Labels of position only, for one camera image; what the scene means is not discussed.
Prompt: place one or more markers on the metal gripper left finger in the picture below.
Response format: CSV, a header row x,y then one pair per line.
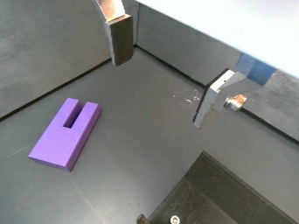
x,y
119,28

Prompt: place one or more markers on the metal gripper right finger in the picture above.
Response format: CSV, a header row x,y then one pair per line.
x,y
225,93

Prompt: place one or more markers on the purple double-square block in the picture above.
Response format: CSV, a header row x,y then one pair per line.
x,y
62,141

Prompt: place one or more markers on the black curved regrasp stand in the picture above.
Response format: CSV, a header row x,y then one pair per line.
x,y
212,196

